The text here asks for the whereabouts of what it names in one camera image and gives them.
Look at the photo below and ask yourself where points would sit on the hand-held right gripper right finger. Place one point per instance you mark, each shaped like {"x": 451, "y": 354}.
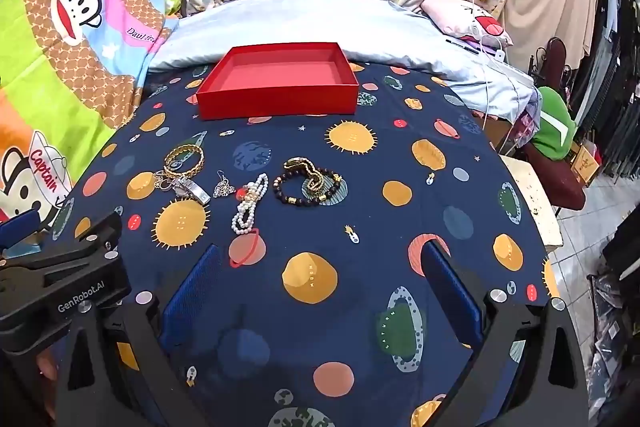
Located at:
{"x": 450, "y": 292}

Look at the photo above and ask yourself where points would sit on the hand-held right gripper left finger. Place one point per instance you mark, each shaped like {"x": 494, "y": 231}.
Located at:
{"x": 192, "y": 287}

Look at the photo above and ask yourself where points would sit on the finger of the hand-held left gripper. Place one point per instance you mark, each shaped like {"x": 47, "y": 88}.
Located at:
{"x": 75, "y": 292}
{"x": 17, "y": 227}

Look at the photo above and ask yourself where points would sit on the red cardboard box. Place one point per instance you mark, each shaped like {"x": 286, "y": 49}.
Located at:
{"x": 280, "y": 104}

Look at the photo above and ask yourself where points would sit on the person's left hand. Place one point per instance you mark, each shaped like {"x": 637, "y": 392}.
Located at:
{"x": 46, "y": 369}

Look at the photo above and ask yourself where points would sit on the white speckled side table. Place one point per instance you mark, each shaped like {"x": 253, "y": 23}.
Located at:
{"x": 530, "y": 197}

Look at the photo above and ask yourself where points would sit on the navy planet print bedsheet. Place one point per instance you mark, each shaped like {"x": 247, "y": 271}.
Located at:
{"x": 350, "y": 207}

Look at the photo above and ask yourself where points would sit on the cartoon monkey blanket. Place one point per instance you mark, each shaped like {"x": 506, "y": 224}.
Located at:
{"x": 75, "y": 82}

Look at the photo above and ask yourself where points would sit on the dark red chair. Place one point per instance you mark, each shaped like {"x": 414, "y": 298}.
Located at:
{"x": 567, "y": 184}

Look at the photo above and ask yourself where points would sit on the black plastic bags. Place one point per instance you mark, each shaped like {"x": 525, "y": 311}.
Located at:
{"x": 612, "y": 357}

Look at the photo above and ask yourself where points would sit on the small cardboard box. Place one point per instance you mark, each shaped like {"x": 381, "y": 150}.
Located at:
{"x": 585, "y": 164}

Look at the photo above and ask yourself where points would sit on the green cloth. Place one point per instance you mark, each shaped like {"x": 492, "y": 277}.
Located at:
{"x": 552, "y": 122}

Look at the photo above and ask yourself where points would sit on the pink cartoon pillow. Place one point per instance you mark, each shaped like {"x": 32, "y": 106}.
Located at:
{"x": 450, "y": 14}

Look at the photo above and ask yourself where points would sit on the hanging dark clothes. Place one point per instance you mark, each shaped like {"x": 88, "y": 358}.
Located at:
{"x": 617, "y": 57}

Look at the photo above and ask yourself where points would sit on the light blue pillow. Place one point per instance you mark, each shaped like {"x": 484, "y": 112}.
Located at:
{"x": 300, "y": 17}

